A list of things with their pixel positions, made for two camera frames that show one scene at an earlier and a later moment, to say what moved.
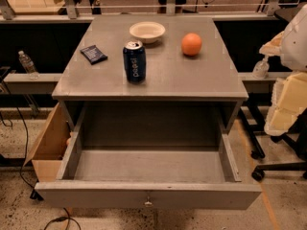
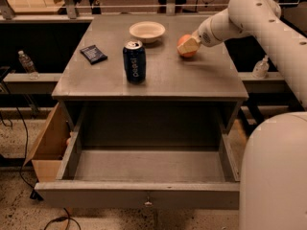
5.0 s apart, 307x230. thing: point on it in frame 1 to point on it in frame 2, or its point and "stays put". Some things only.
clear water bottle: x=29 y=65 stays put
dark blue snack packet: x=93 y=55 stays put
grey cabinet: x=150 y=80 stays put
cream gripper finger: x=289 y=99 to x=211 y=34
